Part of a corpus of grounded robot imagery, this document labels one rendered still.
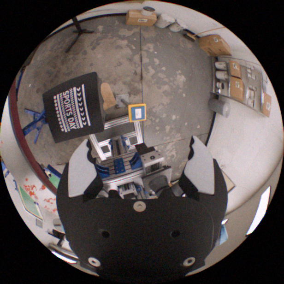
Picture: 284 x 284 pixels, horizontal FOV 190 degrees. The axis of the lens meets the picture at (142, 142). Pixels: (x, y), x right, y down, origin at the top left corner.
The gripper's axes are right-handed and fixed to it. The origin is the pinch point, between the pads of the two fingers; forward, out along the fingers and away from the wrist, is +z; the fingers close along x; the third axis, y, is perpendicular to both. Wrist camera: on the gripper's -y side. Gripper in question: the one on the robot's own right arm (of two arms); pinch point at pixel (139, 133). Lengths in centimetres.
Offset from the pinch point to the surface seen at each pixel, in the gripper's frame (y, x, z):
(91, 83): -14, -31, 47
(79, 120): 9, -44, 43
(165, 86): -13, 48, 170
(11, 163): -3.3, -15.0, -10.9
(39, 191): 2.8, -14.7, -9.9
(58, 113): -1, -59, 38
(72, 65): -74, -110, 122
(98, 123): 15, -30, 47
